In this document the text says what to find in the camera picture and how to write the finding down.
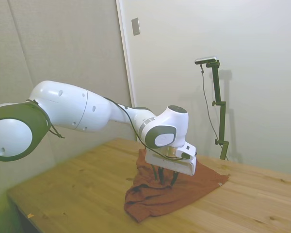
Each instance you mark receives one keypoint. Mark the white wall trim strip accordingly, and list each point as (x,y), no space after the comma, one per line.
(126,60)

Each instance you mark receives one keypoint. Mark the small orange scrap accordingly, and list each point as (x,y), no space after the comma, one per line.
(30,215)

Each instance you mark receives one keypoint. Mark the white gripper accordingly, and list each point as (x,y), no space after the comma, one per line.
(169,165)

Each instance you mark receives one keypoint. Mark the grey exterior camera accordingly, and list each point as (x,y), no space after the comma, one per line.
(206,60)

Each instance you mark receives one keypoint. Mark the rust red shorts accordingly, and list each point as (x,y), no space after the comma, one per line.
(160,199)

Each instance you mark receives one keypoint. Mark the grey wall switch plate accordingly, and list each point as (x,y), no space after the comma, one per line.
(135,26)

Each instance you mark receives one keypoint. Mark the black camera stand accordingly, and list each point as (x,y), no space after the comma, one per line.
(220,109)

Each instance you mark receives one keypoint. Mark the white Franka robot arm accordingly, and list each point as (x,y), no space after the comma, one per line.
(70,109)

